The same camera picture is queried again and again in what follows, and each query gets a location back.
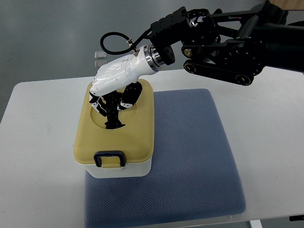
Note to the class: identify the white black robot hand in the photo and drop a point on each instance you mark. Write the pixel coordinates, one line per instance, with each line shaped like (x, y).
(115, 85)

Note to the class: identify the upper floor plate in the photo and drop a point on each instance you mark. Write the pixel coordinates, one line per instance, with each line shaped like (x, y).
(100, 55)

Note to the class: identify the black front latch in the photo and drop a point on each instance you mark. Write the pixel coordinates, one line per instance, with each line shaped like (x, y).
(109, 159)

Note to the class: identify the yellow box lid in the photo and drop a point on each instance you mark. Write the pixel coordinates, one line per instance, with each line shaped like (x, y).
(135, 139)

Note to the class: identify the cardboard box corner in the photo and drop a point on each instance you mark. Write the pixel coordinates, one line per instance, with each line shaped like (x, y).
(289, 4)

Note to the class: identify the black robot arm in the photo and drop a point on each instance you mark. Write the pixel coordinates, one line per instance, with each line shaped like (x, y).
(232, 47)

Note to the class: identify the white storage box base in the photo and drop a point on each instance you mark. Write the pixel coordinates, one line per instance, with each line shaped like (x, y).
(129, 170)

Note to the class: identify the blue grey fabric mat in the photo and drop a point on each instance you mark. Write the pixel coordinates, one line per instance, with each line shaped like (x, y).
(193, 174)

